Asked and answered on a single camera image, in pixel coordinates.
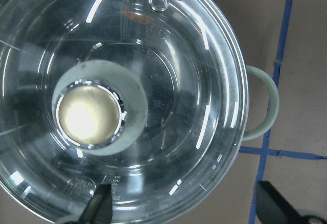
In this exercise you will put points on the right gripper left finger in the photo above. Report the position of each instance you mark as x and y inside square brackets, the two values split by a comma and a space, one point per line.
[99, 209]

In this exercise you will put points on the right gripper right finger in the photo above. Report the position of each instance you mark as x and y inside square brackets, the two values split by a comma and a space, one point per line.
[272, 207]

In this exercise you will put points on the glass pot lid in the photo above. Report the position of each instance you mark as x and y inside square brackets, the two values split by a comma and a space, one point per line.
[115, 98]

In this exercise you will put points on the pale green steel pot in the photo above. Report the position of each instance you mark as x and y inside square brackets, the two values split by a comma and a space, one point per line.
[263, 101]

